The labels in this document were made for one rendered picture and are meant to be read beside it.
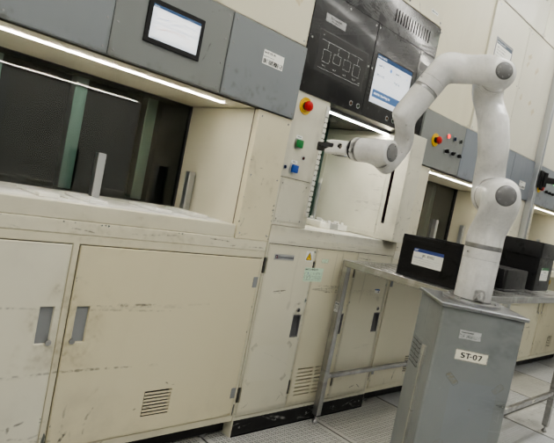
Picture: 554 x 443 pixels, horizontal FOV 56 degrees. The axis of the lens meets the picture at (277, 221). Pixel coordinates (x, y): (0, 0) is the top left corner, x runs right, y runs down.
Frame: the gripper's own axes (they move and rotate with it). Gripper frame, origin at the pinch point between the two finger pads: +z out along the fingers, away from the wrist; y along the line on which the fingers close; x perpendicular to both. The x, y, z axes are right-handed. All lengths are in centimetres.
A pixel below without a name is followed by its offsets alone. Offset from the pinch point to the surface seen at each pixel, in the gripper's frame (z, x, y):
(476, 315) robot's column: -64, -46, 16
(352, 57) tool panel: 12.3, 40.9, 20.6
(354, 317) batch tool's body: 13, -72, 60
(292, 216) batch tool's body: 13.2, -28.7, 5.0
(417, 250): -21, -33, 46
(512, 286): -41, -41, 100
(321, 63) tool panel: 12.4, 32.9, 3.3
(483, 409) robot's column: -70, -75, 22
